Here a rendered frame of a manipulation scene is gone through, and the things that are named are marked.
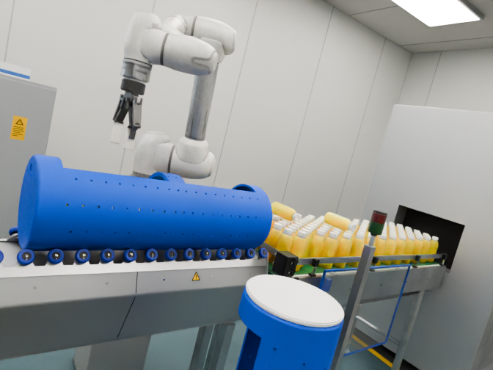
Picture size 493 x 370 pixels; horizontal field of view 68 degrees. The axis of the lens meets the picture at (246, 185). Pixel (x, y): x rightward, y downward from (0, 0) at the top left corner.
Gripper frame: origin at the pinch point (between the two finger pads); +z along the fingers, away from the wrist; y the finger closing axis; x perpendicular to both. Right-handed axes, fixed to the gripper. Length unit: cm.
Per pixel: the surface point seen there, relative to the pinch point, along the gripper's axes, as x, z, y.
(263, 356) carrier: 21, 40, 64
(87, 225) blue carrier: -10.2, 24.1, 14.2
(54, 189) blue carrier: -20.0, 14.8, 12.1
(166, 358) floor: 74, 131, -54
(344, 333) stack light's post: 102, 63, 37
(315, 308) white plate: 35, 28, 65
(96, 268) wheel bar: -4.2, 39.0, 11.4
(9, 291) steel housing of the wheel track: -27, 44, 13
